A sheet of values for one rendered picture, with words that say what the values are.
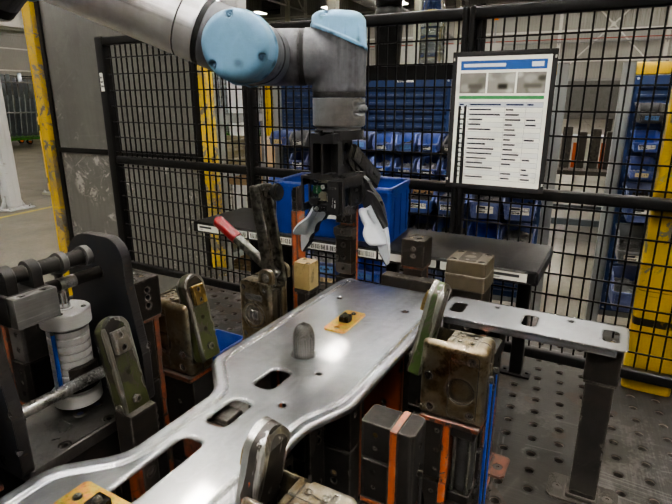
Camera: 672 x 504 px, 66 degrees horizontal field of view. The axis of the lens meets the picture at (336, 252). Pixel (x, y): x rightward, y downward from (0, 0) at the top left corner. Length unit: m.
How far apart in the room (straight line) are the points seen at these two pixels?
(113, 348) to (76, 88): 2.88
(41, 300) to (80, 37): 2.86
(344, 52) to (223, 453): 0.51
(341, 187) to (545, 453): 0.68
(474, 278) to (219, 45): 0.63
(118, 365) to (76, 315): 0.08
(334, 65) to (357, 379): 0.41
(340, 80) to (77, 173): 2.96
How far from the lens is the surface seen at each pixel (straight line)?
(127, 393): 0.69
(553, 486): 1.06
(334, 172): 0.74
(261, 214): 0.87
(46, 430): 0.76
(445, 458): 0.80
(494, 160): 1.27
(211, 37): 0.61
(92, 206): 3.54
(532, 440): 1.18
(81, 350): 0.73
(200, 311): 0.79
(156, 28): 0.65
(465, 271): 1.01
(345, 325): 0.84
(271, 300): 0.90
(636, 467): 1.17
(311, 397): 0.66
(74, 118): 3.52
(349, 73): 0.73
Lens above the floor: 1.35
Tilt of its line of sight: 17 degrees down
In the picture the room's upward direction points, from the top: straight up
